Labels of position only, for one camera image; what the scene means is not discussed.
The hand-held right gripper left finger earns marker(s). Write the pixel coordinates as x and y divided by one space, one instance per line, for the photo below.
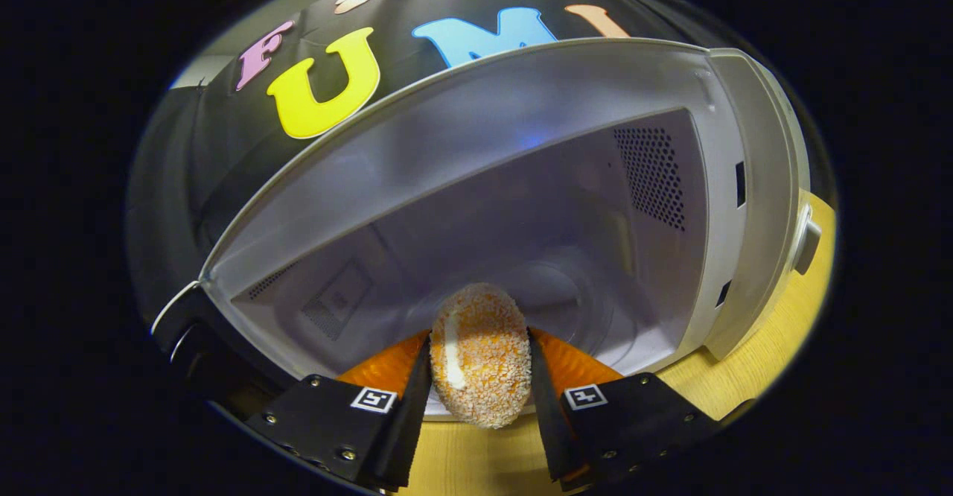
406 421

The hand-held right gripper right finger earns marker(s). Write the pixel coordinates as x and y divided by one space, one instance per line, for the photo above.
547 421

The sugared donut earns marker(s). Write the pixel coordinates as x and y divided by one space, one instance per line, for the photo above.
484 362

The white microwave oven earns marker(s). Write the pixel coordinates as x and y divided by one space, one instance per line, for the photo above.
521 205

